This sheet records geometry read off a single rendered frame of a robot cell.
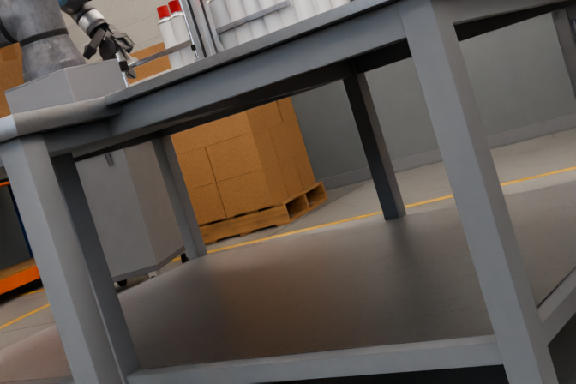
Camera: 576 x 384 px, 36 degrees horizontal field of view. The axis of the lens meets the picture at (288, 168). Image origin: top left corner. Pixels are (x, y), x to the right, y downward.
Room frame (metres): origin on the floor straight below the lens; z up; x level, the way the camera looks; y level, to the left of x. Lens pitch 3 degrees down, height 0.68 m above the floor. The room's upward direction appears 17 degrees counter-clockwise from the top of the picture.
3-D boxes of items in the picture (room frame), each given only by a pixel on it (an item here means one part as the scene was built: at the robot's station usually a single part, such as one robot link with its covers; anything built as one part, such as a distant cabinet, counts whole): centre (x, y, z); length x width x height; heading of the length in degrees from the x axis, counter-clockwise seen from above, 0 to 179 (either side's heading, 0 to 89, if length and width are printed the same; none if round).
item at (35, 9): (2.11, 0.47, 1.10); 0.13 x 0.12 x 0.14; 79
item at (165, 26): (2.55, 0.21, 0.98); 0.05 x 0.05 x 0.20
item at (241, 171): (6.37, 0.49, 0.70); 1.20 x 0.83 x 1.39; 67
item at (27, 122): (2.20, 0.62, 0.81); 0.90 x 0.90 x 0.04; 61
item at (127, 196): (4.87, 0.99, 0.48); 0.89 x 0.63 x 0.96; 170
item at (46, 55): (2.11, 0.46, 0.98); 0.15 x 0.15 x 0.10
